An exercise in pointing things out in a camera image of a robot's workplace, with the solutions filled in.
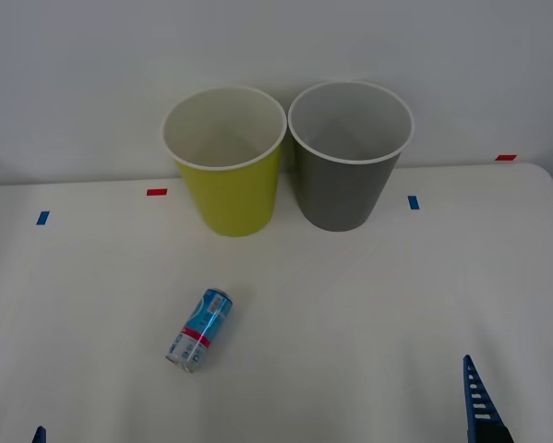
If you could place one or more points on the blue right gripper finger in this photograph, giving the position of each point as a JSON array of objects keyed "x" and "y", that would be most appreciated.
[{"x": 469, "y": 415}]

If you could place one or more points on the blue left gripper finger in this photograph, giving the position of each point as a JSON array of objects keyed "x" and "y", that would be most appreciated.
[{"x": 39, "y": 437}]

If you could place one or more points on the blue drink can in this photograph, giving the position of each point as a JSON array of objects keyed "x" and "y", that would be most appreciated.
[{"x": 200, "y": 330}]

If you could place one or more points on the grey plastic bin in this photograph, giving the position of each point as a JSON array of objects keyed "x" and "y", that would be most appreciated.
[{"x": 340, "y": 194}]

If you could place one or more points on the yellow-green plastic bin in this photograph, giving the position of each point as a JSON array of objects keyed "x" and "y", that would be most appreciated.
[{"x": 232, "y": 203}]

